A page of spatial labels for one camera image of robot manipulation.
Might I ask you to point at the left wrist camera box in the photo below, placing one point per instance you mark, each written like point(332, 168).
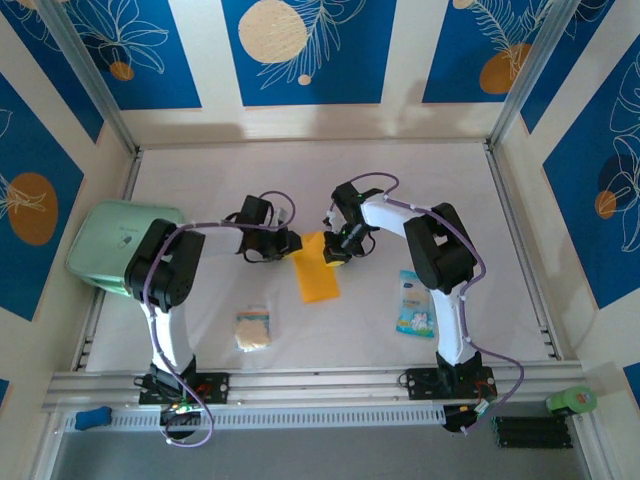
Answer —
point(281, 216)

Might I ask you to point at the small blue foam block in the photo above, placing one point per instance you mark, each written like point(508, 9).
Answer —
point(92, 419)

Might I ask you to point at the aluminium mounting rail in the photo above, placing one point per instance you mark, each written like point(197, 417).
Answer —
point(320, 385)

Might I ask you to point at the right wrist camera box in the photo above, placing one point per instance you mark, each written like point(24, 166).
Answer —
point(331, 217)

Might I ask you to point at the yellow orange cloth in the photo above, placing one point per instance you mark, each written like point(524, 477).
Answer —
point(315, 280)

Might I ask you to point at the black slotted rack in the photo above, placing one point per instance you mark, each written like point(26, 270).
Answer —
point(532, 432)

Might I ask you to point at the clear bag of cotton pads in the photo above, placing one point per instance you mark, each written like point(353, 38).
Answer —
point(254, 327)

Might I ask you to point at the blue white wipes packet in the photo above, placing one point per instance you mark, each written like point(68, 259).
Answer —
point(415, 305)

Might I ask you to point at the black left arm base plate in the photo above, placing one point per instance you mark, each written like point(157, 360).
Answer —
point(215, 387)

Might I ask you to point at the aluminium frame post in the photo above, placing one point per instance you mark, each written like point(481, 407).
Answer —
point(535, 70)
point(85, 75)

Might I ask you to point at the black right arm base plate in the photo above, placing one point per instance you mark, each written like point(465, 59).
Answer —
point(420, 382)

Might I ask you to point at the green tape roll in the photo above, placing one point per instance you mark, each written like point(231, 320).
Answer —
point(572, 402)

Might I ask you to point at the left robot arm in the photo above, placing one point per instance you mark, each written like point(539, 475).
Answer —
point(170, 330)

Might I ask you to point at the mint green zip pouch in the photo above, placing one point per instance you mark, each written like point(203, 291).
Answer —
point(110, 240)

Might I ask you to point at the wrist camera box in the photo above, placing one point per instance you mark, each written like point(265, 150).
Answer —
point(281, 216)
point(331, 217)

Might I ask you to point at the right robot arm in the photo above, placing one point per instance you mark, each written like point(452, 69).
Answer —
point(450, 325)

